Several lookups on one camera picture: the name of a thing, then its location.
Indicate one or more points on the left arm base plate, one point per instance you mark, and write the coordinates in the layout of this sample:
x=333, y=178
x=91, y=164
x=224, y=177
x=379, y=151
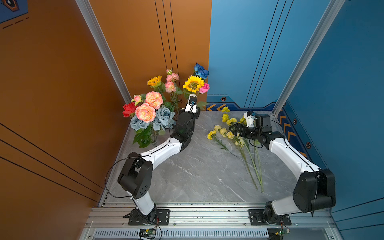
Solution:
x=159, y=217

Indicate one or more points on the left circuit board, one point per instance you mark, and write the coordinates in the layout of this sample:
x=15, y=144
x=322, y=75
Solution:
x=149, y=234

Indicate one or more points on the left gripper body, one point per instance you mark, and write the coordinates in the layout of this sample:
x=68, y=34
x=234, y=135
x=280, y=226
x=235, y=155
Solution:
x=195, y=114

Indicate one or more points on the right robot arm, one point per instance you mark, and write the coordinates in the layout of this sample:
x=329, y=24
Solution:
x=315, y=188

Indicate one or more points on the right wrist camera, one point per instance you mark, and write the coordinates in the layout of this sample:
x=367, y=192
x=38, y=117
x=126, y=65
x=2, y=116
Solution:
x=250, y=118

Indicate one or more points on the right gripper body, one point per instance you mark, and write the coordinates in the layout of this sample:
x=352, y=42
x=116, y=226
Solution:
x=252, y=133

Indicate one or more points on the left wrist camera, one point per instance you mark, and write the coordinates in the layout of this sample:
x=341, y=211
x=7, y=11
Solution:
x=191, y=103

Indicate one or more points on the grey blue roses bunch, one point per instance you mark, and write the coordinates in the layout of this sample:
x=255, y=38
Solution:
x=163, y=120

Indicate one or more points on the background large sunflower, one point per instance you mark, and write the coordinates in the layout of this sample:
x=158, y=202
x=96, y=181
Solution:
x=193, y=85

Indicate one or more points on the circuit board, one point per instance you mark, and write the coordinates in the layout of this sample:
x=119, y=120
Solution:
x=149, y=234
x=279, y=235

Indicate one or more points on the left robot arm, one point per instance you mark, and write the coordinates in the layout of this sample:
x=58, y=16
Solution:
x=136, y=175

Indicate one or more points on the yellow rose spray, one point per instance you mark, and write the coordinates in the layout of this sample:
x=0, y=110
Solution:
x=238, y=147

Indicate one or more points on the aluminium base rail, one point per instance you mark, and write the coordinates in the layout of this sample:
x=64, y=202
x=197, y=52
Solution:
x=206, y=221

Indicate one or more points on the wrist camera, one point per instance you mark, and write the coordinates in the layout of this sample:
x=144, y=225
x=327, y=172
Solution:
x=191, y=103
x=250, y=118

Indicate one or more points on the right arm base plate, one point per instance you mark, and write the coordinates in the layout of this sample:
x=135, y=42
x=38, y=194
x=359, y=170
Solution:
x=259, y=217

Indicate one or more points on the right circuit board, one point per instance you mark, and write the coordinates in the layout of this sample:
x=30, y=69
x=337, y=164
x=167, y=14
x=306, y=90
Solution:
x=279, y=235

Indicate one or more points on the background small orange sunflower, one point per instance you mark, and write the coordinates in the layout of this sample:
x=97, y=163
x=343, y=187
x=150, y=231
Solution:
x=155, y=82

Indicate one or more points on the red rose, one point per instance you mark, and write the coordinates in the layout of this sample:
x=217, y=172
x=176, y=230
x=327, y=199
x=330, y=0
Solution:
x=129, y=110

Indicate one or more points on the background bouquet in dark vase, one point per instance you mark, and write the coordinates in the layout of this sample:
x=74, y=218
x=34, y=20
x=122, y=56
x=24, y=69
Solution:
x=170, y=93

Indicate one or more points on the background yellow poppy spray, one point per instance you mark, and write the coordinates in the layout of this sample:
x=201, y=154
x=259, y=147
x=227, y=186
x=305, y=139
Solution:
x=225, y=116

